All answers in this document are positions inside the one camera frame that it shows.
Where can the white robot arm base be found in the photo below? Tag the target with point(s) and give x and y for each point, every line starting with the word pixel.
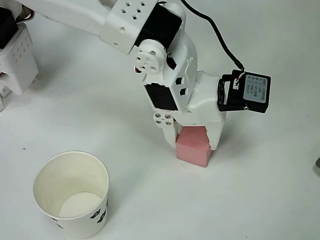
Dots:
pixel 17 62

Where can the white paper cup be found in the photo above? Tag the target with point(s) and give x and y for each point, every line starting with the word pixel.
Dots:
pixel 75 180

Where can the grey object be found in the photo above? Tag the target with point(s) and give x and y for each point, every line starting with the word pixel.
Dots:
pixel 318 166

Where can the pink foam cube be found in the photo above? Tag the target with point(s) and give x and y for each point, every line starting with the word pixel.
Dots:
pixel 193 150

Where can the black camera box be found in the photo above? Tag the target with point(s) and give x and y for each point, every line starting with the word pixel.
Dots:
pixel 252 92

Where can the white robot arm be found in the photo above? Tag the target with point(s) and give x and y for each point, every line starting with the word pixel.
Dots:
pixel 125 25

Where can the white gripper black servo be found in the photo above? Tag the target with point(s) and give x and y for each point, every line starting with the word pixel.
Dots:
pixel 203 113

